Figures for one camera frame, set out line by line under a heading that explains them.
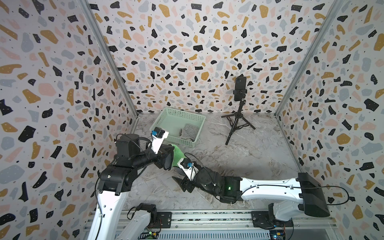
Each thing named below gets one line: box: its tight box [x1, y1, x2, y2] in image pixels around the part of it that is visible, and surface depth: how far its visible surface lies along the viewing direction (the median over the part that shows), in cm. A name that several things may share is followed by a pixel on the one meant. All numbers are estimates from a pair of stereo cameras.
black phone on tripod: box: [233, 76, 247, 102], surface depth 92 cm
